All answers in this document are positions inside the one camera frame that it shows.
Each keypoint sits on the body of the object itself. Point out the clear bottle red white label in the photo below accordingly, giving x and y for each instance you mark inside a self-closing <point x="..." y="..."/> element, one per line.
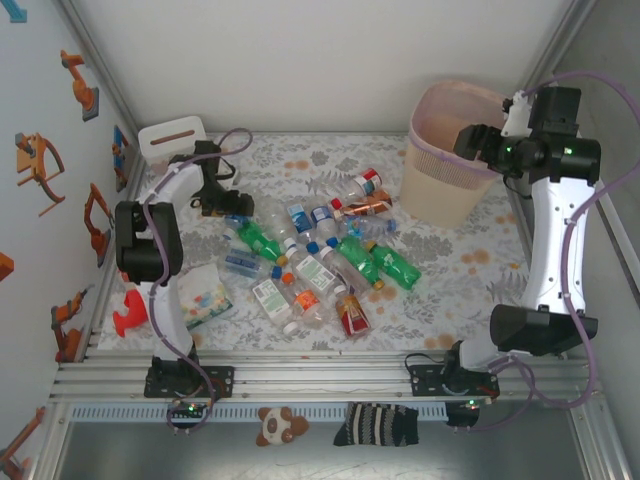
<point x="370" y="177"/>

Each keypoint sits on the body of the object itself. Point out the brown label plastic bottle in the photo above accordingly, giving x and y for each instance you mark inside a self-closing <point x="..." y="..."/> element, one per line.
<point x="372" y="202"/>

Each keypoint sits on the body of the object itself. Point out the aluminium frame post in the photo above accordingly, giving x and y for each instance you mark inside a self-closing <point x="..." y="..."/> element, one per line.
<point x="560" y="40"/>
<point x="100" y="67"/>

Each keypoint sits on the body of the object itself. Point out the clear bottle colourful label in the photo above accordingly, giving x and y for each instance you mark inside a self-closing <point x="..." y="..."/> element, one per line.
<point x="370" y="228"/>

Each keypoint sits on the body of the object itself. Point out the clear plastic bottle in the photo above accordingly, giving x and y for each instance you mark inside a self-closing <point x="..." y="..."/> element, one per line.
<point x="272" y="217"/>
<point x="235" y="225"/>

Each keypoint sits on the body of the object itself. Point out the floral table cloth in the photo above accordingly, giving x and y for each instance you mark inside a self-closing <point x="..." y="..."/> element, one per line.
<point x="280" y="165"/>

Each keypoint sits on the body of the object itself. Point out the aluminium frame rail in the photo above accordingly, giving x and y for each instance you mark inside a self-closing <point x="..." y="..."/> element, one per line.
<point x="320" y="375"/>

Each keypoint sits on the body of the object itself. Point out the pink plastic waste basket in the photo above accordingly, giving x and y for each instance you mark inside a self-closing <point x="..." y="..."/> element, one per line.
<point x="435" y="195"/>

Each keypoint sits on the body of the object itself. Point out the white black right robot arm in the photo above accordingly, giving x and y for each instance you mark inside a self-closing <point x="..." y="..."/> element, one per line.
<point x="550" y="240"/>

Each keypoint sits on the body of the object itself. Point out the floral tissue packet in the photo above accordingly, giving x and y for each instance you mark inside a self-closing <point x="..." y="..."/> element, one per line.
<point x="202" y="295"/>

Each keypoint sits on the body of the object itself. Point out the clear bottle purple label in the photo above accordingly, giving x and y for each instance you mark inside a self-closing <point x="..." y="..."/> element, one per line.
<point x="345" y="277"/>

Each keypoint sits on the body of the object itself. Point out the blue orange wall sticker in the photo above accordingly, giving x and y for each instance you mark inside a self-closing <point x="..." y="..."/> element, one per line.
<point x="120" y="155"/>

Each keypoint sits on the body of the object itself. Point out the red plastic toy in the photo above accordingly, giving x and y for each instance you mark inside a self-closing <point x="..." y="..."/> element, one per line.
<point x="131" y="310"/>

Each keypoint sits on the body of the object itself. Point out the orange claw wall sticker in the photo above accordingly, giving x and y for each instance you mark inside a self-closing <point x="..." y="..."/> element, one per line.
<point x="30" y="160"/>

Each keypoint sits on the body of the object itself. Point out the green labelled carton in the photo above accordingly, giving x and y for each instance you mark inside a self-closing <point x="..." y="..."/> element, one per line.
<point x="314" y="270"/>

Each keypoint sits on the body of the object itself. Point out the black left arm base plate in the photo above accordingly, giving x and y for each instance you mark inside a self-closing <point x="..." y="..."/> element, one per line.
<point x="220" y="380"/>

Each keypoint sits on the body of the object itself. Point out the brown white panda plush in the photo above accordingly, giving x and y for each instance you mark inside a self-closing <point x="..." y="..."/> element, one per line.
<point x="280" y="425"/>

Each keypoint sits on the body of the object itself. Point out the orange block wall sticker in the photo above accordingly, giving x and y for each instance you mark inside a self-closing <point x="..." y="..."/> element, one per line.
<point x="5" y="267"/>

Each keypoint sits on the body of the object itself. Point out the white tissue box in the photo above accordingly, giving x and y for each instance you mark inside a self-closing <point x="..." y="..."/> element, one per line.
<point x="170" y="130"/>

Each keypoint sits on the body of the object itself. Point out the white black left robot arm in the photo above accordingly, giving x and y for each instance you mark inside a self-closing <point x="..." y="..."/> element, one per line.
<point x="167" y="315"/>

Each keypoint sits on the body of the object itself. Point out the pink lined waste basket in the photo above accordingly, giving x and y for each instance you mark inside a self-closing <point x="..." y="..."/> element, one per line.
<point x="445" y="92"/>

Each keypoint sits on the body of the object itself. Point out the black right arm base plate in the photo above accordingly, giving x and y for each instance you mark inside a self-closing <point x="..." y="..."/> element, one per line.
<point x="425" y="380"/>

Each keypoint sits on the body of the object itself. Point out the controller board with LED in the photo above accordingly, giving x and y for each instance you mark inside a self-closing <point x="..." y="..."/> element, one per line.
<point x="467" y="407"/>
<point x="189" y="409"/>

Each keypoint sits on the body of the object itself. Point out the black white striped sock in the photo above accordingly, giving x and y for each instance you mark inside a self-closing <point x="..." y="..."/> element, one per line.
<point x="375" y="425"/>

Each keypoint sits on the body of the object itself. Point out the green bottle orange cap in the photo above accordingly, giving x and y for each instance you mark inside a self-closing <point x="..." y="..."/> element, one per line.
<point x="400" y="267"/>

